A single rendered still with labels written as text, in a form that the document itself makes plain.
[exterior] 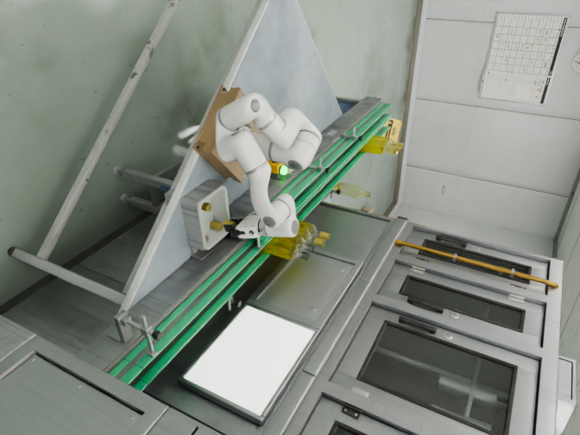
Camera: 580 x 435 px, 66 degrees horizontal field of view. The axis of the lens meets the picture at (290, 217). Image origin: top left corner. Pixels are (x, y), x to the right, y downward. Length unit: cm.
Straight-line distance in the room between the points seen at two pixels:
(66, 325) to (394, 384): 129
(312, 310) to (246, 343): 31
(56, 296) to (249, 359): 95
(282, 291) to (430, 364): 65
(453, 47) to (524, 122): 153
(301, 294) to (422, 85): 611
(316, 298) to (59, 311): 108
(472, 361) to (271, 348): 74
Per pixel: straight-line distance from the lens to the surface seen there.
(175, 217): 174
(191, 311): 166
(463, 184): 814
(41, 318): 214
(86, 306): 211
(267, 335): 176
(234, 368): 167
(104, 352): 159
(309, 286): 196
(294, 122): 164
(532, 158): 784
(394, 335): 186
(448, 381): 176
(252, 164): 147
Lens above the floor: 182
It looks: 24 degrees down
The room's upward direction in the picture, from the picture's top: 105 degrees clockwise
